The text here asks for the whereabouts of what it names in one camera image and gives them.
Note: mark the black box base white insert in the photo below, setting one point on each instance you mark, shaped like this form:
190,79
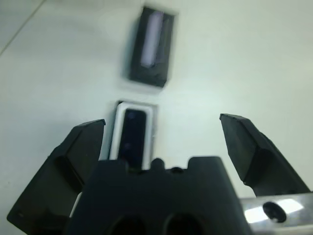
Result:
117,137

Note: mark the slim black camera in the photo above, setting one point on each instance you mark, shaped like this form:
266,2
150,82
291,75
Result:
134,137

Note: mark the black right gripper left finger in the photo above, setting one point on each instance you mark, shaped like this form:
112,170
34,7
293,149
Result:
49,186

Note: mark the black box lid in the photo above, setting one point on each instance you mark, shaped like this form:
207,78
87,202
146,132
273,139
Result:
163,49

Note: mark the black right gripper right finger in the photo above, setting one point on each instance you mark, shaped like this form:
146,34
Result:
256,161

